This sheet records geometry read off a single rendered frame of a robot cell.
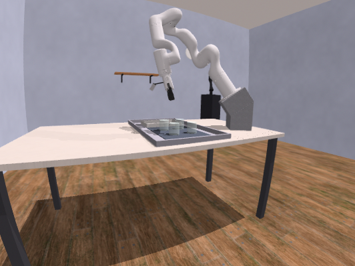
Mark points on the clear glass jar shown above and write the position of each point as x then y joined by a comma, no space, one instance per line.
181,121
163,125
174,128
191,127

